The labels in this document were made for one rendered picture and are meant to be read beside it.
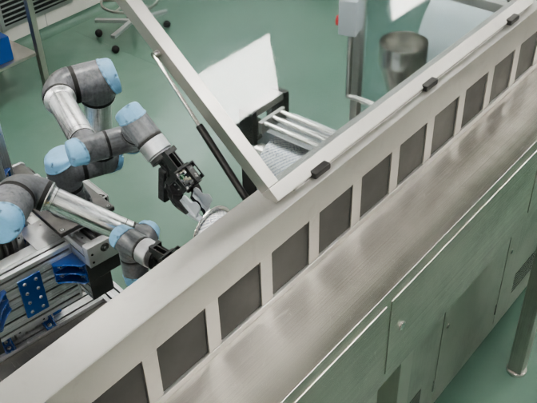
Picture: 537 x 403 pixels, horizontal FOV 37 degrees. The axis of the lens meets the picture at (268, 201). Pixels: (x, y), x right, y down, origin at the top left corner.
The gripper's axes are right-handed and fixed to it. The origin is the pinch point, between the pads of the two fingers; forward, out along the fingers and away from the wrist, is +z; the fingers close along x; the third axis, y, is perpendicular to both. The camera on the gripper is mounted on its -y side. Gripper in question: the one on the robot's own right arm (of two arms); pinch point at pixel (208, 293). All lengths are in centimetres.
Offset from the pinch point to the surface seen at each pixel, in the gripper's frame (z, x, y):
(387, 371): 55, 1, 9
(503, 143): 49, 61, 35
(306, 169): 36, -4, 58
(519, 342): 49, 118, -90
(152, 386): 39, -51, 41
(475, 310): 34, 102, -68
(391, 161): 38, 24, 46
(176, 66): 13, -14, 78
